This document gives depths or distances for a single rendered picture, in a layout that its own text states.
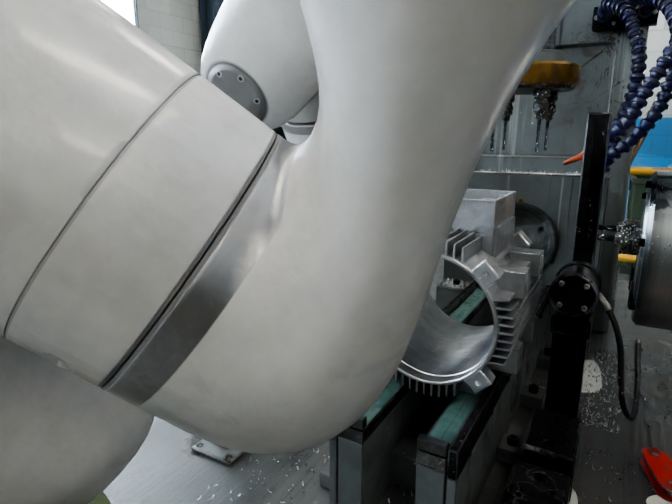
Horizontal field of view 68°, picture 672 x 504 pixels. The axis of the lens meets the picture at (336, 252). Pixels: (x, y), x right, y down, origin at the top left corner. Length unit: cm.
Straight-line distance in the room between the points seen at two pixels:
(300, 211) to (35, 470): 18
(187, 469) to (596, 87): 100
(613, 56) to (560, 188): 28
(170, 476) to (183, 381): 56
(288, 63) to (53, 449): 24
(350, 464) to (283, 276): 45
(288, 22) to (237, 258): 19
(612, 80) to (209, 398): 107
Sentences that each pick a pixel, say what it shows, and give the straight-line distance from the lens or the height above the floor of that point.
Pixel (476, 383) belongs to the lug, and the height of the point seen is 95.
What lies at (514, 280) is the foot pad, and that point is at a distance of 58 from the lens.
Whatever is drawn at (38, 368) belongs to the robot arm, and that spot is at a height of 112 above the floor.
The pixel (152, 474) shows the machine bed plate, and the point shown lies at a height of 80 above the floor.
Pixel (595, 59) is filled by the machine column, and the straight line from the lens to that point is 118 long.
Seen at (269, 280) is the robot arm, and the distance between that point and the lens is 15.
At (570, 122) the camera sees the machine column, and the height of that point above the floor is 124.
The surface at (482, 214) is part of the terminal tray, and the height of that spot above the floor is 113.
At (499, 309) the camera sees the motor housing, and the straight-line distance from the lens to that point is 56.
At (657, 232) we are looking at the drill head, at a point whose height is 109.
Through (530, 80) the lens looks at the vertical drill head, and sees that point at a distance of 91.
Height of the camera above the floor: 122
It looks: 13 degrees down
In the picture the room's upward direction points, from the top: straight up
